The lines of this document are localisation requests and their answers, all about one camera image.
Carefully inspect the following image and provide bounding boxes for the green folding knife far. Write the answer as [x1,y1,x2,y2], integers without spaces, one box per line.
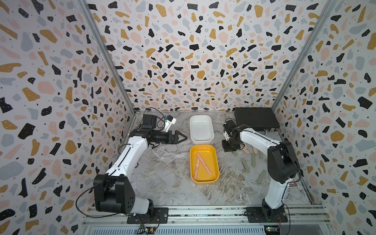
[257,170,267,184]

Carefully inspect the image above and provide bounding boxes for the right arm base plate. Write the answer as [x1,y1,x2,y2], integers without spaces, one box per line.
[243,206,288,223]

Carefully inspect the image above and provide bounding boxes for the white storage box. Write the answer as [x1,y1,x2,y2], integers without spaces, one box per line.
[190,115,214,145]

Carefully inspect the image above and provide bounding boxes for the yellow storage box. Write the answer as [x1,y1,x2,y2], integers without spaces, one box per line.
[190,145,220,185]

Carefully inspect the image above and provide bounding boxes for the circuit board with wires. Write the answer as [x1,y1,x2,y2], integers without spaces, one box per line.
[136,226,157,235]

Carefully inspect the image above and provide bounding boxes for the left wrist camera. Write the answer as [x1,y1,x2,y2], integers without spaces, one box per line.
[164,115,176,132]

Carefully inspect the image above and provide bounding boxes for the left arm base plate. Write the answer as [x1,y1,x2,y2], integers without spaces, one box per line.
[127,207,169,225]

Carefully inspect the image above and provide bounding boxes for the green folding knife lower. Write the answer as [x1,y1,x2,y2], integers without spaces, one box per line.
[241,158,250,173]

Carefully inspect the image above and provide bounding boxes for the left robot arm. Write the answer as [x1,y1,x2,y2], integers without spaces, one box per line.
[93,115,188,217]

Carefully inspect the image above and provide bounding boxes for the green folding knife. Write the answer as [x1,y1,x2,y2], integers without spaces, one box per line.
[241,158,250,173]
[251,153,256,167]
[257,170,267,184]

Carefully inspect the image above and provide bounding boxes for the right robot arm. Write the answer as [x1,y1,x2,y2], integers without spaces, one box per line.
[222,120,300,221]

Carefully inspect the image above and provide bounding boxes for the colourful card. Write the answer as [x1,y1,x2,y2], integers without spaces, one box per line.
[288,182,299,188]

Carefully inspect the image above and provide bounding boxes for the green folding knife right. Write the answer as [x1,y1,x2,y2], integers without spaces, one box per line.
[251,153,256,167]

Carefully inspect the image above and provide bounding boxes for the pink folding knife angled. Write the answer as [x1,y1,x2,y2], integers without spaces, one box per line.
[242,147,250,154]

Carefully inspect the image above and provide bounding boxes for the aluminium mounting rail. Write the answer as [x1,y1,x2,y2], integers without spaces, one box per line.
[83,205,335,235]

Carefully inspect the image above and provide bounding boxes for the black carrying case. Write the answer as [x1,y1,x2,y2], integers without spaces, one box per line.
[234,107,280,132]

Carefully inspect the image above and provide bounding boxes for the long pink fruit knife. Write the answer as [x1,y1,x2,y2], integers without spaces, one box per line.
[193,152,201,180]

